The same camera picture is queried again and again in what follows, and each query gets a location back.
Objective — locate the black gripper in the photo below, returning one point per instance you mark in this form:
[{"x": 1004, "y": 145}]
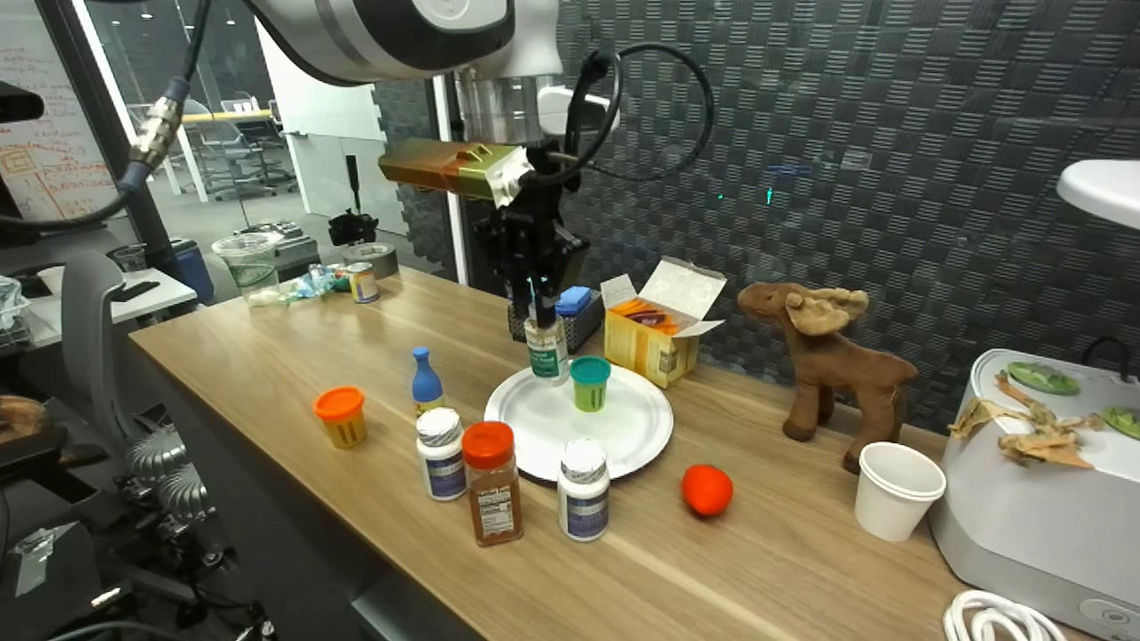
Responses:
[{"x": 535, "y": 244}]

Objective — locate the green tub teal lid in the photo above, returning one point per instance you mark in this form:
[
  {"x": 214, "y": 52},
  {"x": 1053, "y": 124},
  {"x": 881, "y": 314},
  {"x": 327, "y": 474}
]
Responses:
[{"x": 590, "y": 383}]

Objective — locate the blue bottle colourful label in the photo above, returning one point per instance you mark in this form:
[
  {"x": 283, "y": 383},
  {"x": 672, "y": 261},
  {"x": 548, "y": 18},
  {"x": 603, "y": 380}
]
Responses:
[{"x": 425, "y": 383}]

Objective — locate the spice jar red lid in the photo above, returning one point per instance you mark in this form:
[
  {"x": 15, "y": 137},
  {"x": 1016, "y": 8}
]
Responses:
[{"x": 491, "y": 486}]

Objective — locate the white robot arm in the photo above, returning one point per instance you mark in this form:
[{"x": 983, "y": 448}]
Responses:
[{"x": 358, "y": 31}]

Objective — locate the white paper plate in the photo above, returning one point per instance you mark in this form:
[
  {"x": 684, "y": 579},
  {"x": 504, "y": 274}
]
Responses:
[{"x": 558, "y": 435}]

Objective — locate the blue sponge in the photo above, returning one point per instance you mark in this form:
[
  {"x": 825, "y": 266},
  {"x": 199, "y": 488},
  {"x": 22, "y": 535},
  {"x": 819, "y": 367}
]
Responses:
[{"x": 573, "y": 300}]

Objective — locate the yellow open carton box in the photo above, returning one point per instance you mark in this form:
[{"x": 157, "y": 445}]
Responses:
[{"x": 651, "y": 334}]

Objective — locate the small tin can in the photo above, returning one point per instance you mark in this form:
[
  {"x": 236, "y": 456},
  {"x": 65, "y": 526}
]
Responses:
[{"x": 359, "y": 284}]

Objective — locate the black stand device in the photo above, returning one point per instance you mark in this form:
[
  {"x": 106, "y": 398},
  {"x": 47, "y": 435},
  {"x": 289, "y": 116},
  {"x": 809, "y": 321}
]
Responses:
[{"x": 355, "y": 223}]

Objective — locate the yellow tub orange lid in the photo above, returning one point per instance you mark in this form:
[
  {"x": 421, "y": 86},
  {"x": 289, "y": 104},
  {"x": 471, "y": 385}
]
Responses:
[{"x": 338, "y": 414}]

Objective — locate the teal plastic packet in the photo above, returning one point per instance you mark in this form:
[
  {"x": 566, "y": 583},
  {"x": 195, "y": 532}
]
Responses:
[{"x": 302, "y": 285}]

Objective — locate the orange toy tomato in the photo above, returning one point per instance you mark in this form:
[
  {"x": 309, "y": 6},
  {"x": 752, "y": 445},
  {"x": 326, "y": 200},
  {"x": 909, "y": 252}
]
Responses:
[{"x": 706, "y": 488}]

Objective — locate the white bucket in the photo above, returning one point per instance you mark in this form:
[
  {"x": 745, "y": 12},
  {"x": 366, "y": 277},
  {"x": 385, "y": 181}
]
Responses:
[{"x": 245, "y": 256}]

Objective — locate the brown plush moose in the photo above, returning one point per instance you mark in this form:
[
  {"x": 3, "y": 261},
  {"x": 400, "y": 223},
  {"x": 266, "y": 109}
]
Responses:
[{"x": 843, "y": 367}]

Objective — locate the white paper cup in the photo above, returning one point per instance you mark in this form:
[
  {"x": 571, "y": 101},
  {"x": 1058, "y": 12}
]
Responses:
[{"x": 896, "y": 488}]

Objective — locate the white container with leaves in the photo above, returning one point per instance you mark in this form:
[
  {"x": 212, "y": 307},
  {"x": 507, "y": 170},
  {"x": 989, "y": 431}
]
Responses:
[{"x": 1043, "y": 511}]

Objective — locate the white raised platform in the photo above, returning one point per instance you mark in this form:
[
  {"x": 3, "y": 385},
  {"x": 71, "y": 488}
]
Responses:
[{"x": 1106, "y": 189}]

